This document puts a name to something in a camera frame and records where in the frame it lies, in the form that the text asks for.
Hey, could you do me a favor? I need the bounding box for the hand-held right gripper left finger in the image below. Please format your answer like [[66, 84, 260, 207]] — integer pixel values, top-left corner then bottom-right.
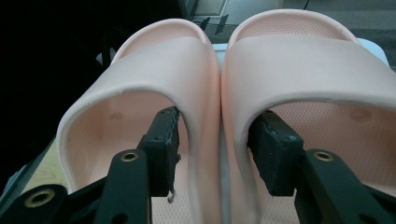
[[136, 105, 182, 203]]

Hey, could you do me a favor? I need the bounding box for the pink slide slipper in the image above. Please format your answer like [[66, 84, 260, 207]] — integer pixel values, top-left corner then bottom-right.
[[219, 8, 396, 224], [55, 18, 222, 224]]

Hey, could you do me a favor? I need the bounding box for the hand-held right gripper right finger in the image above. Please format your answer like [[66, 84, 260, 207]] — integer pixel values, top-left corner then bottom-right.
[[247, 110, 304, 198]]

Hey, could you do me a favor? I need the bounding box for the black stand foot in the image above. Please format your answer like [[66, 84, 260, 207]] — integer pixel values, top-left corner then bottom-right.
[[199, 17, 211, 32], [214, 13, 230, 35]]

